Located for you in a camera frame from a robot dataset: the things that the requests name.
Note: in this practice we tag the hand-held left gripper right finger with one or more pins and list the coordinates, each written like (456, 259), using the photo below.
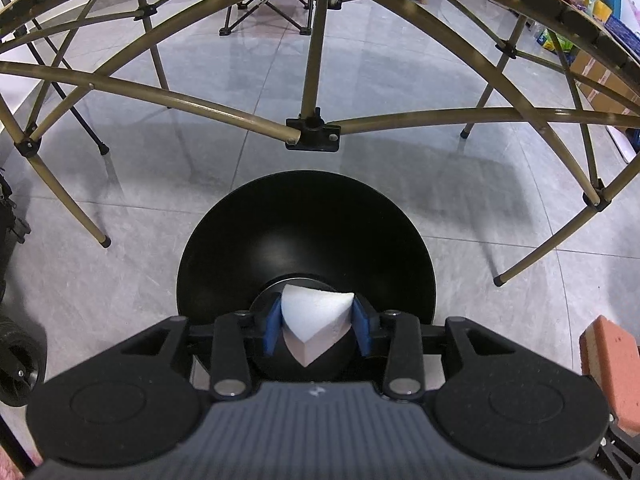
(361, 330)

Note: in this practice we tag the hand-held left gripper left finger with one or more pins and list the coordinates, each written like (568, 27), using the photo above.
(272, 327)

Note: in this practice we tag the white foam piece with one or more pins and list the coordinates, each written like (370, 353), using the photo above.
(315, 315)

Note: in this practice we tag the black round bin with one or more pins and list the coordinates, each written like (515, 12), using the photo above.
(300, 230)

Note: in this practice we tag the red brick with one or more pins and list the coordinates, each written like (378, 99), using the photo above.
(615, 360)

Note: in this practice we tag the tan folding table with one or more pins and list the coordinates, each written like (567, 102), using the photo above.
(310, 60)

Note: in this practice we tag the black tripod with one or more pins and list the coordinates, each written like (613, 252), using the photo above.
(75, 110)

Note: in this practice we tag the white flat scale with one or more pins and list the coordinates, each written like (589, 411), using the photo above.
(625, 142)

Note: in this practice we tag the brown cardboard boxes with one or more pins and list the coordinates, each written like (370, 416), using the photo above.
(595, 75)

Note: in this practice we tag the green bag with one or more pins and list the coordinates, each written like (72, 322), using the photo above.
(557, 42)

